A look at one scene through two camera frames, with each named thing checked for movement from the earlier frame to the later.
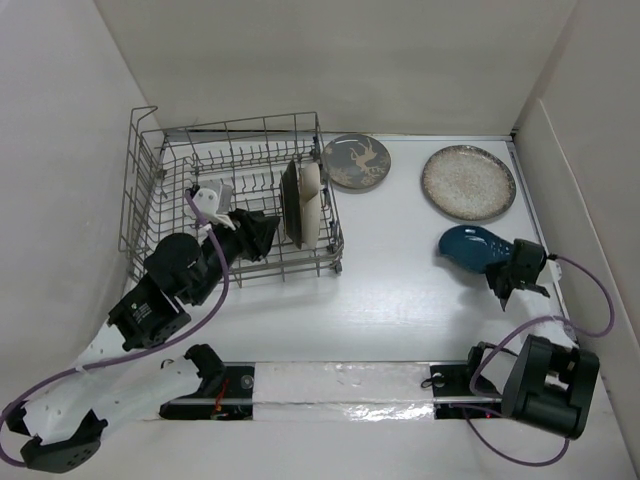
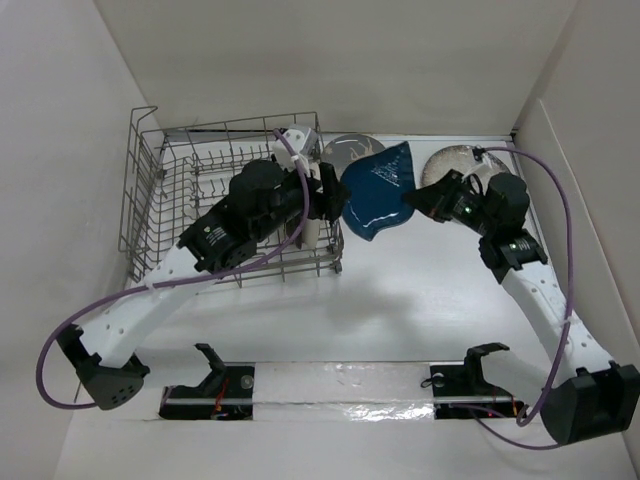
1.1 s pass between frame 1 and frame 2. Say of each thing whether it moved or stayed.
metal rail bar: stayed
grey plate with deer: stayed
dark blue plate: moved
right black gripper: moved
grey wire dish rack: stayed
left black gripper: moved
